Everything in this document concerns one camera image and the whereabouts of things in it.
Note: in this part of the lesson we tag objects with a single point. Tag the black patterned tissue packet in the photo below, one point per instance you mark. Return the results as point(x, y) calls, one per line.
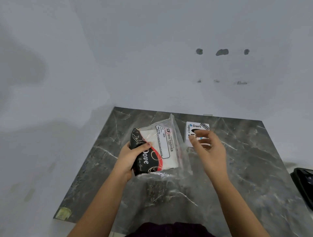
point(143, 161)

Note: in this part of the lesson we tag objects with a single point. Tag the person's left hand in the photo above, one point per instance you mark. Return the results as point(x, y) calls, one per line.
point(124, 161)

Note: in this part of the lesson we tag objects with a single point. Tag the person's right forearm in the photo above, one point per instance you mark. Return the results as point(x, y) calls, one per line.
point(238, 210)

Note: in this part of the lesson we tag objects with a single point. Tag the person's left thumb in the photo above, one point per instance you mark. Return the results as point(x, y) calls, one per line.
point(143, 147)

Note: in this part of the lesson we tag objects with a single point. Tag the person's left forearm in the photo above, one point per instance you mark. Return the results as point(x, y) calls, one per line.
point(97, 207)

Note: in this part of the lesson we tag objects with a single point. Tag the white printed card box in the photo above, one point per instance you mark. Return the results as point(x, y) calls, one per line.
point(193, 127)

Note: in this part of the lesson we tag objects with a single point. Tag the black plastic object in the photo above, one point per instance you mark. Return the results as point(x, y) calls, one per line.
point(304, 185)

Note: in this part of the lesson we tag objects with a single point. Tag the yellowish sticker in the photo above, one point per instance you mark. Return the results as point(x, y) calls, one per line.
point(63, 213)

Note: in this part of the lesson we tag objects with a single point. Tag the clear plastic bag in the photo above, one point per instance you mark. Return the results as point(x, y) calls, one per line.
point(176, 161)

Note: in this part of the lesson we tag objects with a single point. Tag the person's right thumb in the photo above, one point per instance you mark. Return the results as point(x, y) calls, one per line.
point(194, 142)

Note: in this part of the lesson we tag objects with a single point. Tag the person's right hand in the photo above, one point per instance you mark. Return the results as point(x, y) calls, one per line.
point(214, 156)

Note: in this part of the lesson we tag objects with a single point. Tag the white tissue pack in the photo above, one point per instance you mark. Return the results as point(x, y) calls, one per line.
point(161, 146)

